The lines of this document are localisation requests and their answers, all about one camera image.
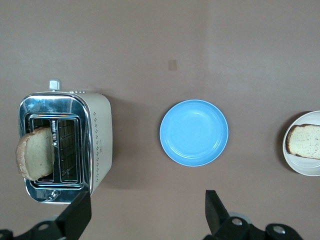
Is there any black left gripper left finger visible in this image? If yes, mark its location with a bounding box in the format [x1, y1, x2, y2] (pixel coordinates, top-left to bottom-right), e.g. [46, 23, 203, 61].
[14, 191, 92, 240]

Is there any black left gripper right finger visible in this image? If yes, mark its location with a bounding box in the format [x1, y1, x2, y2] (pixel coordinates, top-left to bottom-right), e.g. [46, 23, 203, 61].
[203, 189, 251, 240]

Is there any brown crust bread slice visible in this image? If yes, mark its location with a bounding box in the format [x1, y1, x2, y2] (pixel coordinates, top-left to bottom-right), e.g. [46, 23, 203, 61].
[15, 126, 55, 181]
[285, 123, 320, 160]

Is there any blue plate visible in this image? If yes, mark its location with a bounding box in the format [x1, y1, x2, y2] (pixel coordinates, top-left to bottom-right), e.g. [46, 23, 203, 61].
[159, 99, 230, 168]

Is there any beige plate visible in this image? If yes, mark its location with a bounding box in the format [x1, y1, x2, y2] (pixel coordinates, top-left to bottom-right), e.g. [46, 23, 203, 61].
[282, 110, 320, 177]

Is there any beige chrome toaster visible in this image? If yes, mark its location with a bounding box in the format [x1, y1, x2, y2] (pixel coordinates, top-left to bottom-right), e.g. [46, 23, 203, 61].
[18, 79, 113, 205]

